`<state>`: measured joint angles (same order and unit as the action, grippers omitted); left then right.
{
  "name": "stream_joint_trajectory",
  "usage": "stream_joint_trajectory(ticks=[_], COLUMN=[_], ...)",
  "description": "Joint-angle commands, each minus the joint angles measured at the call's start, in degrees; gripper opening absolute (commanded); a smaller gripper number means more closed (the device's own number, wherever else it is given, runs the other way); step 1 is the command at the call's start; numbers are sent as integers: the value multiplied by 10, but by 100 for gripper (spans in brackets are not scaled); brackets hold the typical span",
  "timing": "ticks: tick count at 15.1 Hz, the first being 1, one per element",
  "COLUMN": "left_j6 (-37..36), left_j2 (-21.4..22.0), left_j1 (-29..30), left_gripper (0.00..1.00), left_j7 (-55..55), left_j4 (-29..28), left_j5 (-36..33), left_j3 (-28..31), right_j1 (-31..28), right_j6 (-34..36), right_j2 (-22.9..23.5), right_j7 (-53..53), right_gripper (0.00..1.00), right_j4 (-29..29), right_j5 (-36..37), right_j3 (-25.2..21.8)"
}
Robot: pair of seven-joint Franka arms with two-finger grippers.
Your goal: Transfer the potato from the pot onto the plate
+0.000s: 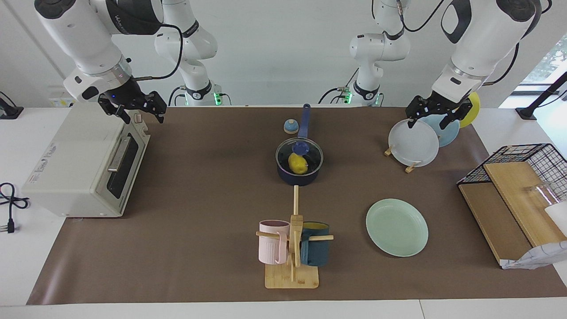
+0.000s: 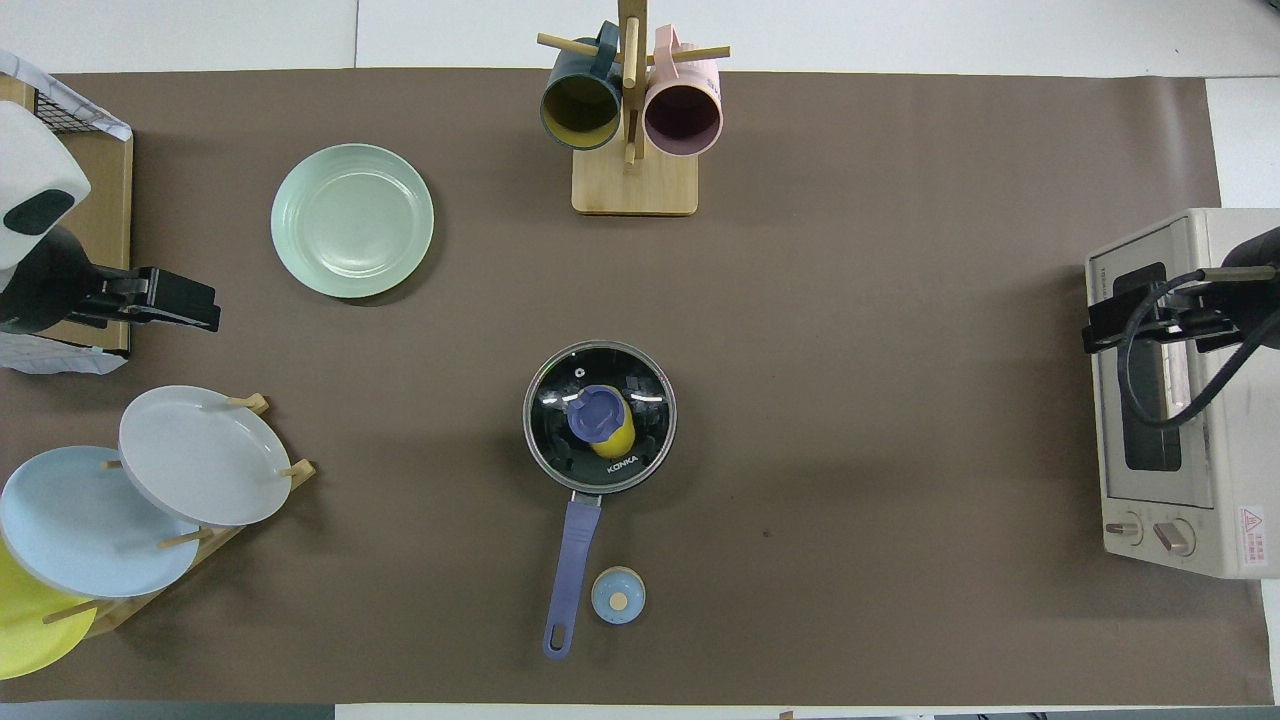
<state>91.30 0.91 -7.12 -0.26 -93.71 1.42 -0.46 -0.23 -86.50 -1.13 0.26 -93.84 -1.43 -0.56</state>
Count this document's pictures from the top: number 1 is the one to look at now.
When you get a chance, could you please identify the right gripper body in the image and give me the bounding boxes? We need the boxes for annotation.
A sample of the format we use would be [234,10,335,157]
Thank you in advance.
[102,78,144,111]

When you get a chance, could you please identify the white patterned cloth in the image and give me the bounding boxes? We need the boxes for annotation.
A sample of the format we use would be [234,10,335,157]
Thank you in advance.
[500,240,567,270]

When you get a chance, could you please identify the wooden plate rack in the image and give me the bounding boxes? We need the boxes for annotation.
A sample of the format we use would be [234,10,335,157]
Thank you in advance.
[384,146,420,174]

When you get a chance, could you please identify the wooden shelf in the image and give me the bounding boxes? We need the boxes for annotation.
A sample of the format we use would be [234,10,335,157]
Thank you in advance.
[458,161,567,267]

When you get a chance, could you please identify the black cable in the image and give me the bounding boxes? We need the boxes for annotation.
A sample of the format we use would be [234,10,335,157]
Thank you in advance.
[371,0,446,33]
[134,23,184,83]
[0,182,30,234]
[168,86,186,107]
[318,66,360,105]
[482,41,520,86]

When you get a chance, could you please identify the light blue plate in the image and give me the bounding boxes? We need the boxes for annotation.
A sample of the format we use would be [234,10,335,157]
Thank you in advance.
[420,113,461,148]

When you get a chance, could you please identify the wooden mug rack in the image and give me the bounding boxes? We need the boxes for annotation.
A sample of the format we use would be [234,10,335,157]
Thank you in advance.
[256,185,334,290]

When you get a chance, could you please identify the black stand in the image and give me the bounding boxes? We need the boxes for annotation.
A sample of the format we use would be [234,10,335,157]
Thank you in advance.
[0,91,24,120]
[516,71,567,121]

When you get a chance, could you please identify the clear glass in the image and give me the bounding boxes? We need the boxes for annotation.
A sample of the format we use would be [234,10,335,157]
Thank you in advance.
[524,181,562,207]

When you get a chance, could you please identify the glass lid with blue knob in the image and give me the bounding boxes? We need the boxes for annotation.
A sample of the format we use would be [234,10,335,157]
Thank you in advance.
[275,137,324,176]

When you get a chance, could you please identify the yellow plate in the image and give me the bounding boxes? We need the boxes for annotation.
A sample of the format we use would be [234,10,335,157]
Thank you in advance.
[455,91,481,129]

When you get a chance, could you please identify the white cup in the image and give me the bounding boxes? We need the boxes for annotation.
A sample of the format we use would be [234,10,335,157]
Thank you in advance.
[544,201,567,236]

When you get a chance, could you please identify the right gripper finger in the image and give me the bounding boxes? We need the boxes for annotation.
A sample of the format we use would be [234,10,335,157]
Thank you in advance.
[98,98,132,125]
[132,91,167,124]

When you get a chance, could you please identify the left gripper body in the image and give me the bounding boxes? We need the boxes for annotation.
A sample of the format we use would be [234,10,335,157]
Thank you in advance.
[427,91,462,114]

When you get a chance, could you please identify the white toaster oven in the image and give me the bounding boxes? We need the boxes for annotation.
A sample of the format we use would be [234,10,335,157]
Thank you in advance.
[22,101,151,218]

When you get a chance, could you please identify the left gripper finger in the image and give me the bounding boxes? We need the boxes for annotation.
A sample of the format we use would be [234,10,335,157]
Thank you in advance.
[440,100,473,130]
[406,95,433,129]

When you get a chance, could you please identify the dark blue pot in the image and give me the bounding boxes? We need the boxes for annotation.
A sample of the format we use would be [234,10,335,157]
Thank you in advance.
[275,104,324,187]

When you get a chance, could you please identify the yellow lemon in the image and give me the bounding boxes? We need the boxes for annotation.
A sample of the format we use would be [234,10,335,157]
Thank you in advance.
[288,152,309,175]

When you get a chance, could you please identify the dark teal mug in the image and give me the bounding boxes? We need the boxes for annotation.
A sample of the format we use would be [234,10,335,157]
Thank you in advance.
[300,221,331,267]

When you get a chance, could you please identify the black wire basket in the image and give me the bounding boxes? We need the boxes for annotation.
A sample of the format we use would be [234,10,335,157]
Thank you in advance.
[457,143,567,205]

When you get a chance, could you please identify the pale grey plate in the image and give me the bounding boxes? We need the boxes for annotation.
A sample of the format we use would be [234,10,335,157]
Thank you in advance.
[388,118,440,168]

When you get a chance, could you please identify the pink ribbed mug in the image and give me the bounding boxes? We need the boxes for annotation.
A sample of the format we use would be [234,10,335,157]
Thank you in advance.
[258,219,291,265]

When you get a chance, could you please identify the light green plate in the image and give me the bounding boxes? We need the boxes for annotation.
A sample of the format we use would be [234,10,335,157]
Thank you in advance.
[365,198,429,258]

